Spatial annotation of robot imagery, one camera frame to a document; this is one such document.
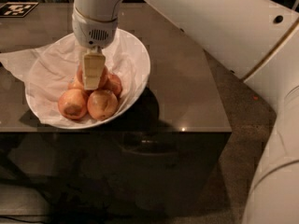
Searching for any white tissue paper liner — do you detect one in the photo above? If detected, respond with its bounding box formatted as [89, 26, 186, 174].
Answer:
[0, 28, 138, 126]

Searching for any front left yellow-red apple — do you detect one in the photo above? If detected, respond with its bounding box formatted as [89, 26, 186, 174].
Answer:
[58, 89, 88, 119]

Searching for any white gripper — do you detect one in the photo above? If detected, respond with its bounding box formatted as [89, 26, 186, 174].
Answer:
[72, 8, 118, 91]

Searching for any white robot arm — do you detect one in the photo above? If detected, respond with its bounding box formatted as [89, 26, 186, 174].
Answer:
[73, 0, 299, 224]

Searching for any red apple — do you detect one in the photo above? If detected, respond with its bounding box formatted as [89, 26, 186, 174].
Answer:
[76, 64, 108, 91]
[104, 74, 122, 96]

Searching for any black white fiducial marker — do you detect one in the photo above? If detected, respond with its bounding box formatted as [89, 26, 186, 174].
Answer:
[0, 2, 38, 18]

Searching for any yellow-red apple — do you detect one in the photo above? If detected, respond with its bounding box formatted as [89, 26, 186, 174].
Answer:
[87, 90, 119, 120]
[58, 89, 88, 119]

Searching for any white bowl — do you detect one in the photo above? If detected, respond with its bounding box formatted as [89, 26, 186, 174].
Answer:
[24, 28, 151, 131]

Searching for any front right yellow-red apple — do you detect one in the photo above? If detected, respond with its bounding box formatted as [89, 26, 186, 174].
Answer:
[87, 90, 119, 120]

